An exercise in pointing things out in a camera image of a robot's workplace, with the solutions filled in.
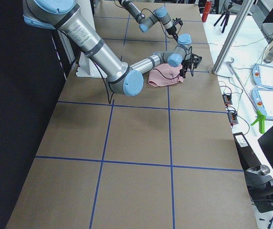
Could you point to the green plastic grabber handle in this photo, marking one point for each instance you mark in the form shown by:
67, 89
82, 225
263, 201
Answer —
260, 119

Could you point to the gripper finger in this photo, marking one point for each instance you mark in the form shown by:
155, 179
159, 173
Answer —
175, 37
182, 72

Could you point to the black tripod legs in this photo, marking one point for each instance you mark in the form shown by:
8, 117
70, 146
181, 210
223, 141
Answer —
224, 17

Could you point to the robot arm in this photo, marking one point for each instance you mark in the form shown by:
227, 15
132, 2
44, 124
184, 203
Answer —
122, 78
147, 18

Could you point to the lower blue teach pendant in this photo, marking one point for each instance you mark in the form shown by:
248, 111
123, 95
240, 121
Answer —
263, 98

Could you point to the red cylinder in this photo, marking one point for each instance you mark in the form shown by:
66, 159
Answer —
206, 10

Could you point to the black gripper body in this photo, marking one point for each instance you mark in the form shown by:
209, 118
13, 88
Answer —
172, 30
185, 65

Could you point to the pink Snoopy t-shirt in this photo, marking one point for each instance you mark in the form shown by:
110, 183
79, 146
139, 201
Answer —
164, 75

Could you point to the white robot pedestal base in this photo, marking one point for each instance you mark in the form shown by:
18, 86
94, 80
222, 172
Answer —
86, 67

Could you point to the black desk clamp stand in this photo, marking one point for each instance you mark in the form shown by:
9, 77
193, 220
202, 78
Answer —
260, 188

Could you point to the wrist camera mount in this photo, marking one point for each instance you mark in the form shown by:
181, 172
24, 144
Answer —
196, 59
177, 21

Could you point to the upper blue teach pendant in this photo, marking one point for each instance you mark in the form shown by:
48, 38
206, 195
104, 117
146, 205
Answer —
263, 75

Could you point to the lower orange connector board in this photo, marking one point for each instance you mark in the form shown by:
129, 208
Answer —
232, 116

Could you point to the blue teach pendant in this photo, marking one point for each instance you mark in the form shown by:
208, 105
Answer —
263, 98
263, 75

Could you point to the metal grabber rod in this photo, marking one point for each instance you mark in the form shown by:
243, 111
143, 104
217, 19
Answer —
232, 70

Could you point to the aluminium frame post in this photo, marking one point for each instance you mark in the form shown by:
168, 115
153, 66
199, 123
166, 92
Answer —
245, 6

